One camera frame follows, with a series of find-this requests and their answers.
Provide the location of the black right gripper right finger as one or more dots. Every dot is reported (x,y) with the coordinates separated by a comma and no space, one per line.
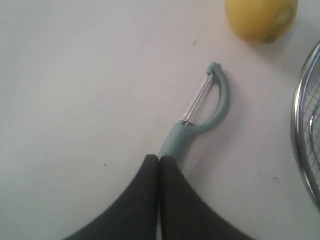
(184,215)

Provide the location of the teal handled peeler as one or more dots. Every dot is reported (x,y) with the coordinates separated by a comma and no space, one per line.
(209,108)

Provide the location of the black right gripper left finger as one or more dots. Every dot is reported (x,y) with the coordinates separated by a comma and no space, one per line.
(134,215)

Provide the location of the oval metal mesh basket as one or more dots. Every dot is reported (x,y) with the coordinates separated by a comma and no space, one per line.
(305,124)

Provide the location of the yellow lemon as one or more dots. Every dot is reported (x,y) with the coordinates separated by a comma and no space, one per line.
(260,21)

